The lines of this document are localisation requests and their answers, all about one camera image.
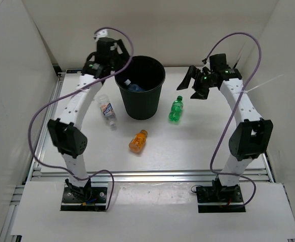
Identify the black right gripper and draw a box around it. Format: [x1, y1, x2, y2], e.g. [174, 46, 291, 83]
[177, 66, 216, 100]

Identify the green plastic bottle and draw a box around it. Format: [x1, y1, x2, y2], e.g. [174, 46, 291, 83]
[168, 96, 184, 124]

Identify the clear bottle with printed label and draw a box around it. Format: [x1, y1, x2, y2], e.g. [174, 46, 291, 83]
[98, 95, 117, 130]

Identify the orange plastic bottle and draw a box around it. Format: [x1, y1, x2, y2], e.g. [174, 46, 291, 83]
[129, 130, 148, 153]

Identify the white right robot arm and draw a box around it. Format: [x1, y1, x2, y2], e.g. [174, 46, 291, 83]
[177, 64, 273, 203]

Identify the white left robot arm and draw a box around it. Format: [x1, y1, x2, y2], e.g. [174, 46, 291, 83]
[47, 37, 130, 202]

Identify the black waste bin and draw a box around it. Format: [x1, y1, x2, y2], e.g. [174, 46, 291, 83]
[115, 55, 165, 120]

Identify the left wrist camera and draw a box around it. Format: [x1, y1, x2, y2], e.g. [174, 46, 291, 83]
[93, 29, 108, 42]

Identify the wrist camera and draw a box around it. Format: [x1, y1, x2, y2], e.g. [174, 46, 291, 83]
[202, 53, 230, 73]
[93, 29, 108, 42]

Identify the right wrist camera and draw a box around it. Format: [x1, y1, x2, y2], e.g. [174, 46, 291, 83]
[202, 53, 230, 73]

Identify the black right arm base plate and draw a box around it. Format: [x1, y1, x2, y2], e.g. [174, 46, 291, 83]
[191, 185, 246, 213]

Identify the aluminium table frame rail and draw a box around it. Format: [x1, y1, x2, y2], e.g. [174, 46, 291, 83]
[1, 64, 295, 242]

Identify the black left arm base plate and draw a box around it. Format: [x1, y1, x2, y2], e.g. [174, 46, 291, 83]
[60, 186, 108, 212]

